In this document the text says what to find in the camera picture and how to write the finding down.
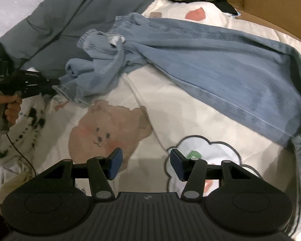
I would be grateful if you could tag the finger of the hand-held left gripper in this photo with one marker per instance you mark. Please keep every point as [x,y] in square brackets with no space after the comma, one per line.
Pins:
[50,82]
[49,91]

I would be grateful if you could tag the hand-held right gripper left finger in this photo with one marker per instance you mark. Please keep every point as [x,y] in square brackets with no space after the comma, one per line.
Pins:
[115,163]

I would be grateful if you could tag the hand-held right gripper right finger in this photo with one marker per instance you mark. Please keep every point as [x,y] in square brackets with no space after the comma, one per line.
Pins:
[176,164]

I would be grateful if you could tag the blue denim pants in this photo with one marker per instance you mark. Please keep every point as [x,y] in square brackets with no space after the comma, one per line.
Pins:
[215,67]

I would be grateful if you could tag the person's left hand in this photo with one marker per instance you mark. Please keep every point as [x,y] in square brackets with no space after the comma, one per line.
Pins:
[12,110]

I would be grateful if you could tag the white black fluffy blanket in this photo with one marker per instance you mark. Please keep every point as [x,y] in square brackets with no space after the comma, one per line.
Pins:
[30,130]

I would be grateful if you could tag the bear print bed sheet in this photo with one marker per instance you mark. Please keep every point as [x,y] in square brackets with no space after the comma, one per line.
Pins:
[203,120]

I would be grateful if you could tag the dark grey pillow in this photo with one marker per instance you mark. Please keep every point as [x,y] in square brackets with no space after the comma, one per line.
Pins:
[65,17]

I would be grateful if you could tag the white curtain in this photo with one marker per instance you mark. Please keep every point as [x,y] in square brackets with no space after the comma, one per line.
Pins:
[10,10]

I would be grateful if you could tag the black cloth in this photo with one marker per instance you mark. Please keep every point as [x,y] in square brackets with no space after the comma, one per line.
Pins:
[225,6]

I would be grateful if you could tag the flattened cardboard box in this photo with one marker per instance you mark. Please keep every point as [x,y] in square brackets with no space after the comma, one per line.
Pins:
[271,2]

